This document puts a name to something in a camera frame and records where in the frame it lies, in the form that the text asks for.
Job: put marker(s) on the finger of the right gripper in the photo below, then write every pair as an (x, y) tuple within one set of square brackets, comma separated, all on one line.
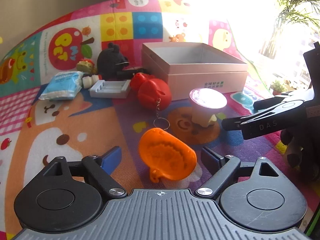
[(257, 125), (305, 95)]

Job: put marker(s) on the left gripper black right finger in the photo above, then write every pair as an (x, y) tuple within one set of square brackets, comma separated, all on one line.
[(225, 172)]

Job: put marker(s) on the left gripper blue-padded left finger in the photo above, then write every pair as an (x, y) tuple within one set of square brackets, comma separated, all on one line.
[(97, 170)]

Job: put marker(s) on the orange plastic toy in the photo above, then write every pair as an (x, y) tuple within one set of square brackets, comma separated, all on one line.
[(166, 156)]

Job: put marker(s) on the red boxing glove keychain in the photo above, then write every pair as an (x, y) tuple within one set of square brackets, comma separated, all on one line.
[(153, 94)]

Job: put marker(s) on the black plush mouse toy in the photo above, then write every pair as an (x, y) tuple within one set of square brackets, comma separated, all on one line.
[(111, 63)]

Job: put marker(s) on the small potted plant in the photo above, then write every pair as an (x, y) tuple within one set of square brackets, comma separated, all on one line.
[(277, 87)]

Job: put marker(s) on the grey battery charger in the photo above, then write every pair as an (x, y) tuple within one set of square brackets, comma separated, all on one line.
[(110, 89)]

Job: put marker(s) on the colourful cartoon play mat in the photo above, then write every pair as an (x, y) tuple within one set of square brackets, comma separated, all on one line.
[(40, 199)]

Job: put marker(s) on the small white bottle red cap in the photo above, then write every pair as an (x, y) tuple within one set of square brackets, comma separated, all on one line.
[(89, 81)]

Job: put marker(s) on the blue tissue pack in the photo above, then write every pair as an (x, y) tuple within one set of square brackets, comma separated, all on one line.
[(63, 86)]

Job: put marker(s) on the large palm plant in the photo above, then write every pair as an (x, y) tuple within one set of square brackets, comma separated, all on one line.
[(291, 12)]

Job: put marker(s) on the pink cardboard box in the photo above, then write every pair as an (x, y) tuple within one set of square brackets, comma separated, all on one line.
[(185, 66)]

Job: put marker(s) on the small green red figurine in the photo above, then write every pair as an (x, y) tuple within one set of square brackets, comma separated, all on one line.
[(86, 66)]

